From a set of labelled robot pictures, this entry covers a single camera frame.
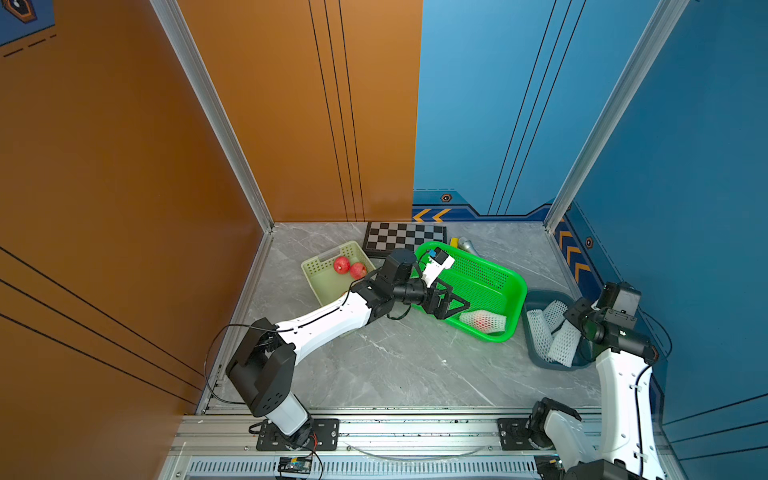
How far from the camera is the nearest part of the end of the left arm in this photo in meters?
0.61

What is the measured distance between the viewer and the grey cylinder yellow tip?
43.6 inches

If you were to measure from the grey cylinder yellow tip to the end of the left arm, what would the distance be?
0.44 metres
